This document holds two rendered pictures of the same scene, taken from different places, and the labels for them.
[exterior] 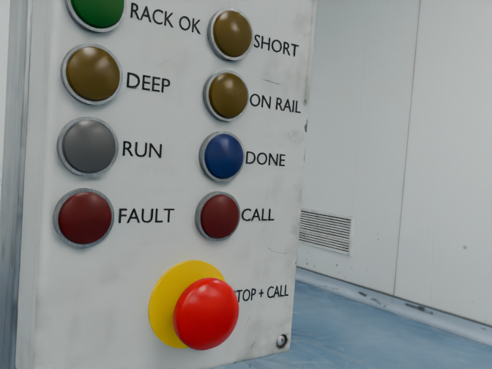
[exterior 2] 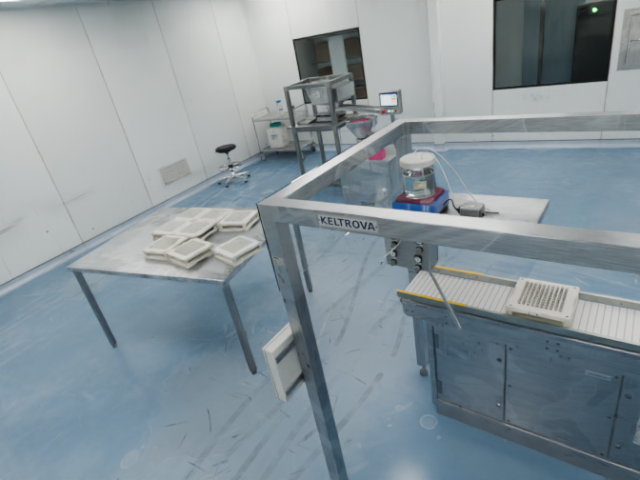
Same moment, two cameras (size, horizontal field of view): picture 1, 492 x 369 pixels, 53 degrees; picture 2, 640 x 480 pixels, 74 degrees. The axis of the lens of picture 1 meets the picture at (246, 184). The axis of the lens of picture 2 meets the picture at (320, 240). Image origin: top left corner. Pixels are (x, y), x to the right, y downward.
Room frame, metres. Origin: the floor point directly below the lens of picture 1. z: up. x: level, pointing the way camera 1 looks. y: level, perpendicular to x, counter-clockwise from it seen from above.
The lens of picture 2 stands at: (1.61, -0.06, 2.11)
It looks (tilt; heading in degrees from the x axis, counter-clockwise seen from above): 26 degrees down; 166
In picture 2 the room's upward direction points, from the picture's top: 11 degrees counter-clockwise
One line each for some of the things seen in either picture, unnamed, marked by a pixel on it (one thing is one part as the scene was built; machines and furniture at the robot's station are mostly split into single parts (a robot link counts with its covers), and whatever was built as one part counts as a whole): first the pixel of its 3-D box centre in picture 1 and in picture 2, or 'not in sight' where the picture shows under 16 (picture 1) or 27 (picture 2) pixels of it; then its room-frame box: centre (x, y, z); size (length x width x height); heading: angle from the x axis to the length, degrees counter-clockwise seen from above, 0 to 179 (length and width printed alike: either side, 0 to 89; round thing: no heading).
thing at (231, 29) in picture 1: (232, 34); not in sight; (0.29, 0.01, 1.05); 0.03 x 0.01 x 0.03; 126
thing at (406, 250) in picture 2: not in sight; (410, 244); (0.05, 0.76, 1.14); 0.22 x 0.11 x 0.20; 36
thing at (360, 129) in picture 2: not in sight; (369, 134); (-2.73, 1.82, 0.95); 0.49 x 0.36 x 0.37; 39
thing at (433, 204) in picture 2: not in sight; (419, 202); (0.02, 0.84, 1.32); 0.21 x 0.20 x 0.09; 126
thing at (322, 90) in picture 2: not in sight; (337, 140); (-3.59, 1.75, 0.75); 1.43 x 1.06 x 1.50; 39
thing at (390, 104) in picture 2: not in sight; (391, 120); (-2.59, 2.05, 1.07); 0.23 x 0.10 x 0.62; 39
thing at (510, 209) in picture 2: not in sight; (463, 214); (0.13, 0.98, 1.26); 0.62 x 0.38 x 0.04; 36
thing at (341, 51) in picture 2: not in sight; (330, 69); (-5.79, 2.58, 1.43); 1.32 x 0.01 x 1.11; 39
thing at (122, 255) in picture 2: not in sight; (187, 237); (-1.68, -0.31, 0.81); 1.50 x 1.10 x 0.04; 48
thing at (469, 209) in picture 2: not in sight; (470, 211); (0.21, 0.96, 1.31); 0.12 x 0.07 x 0.06; 36
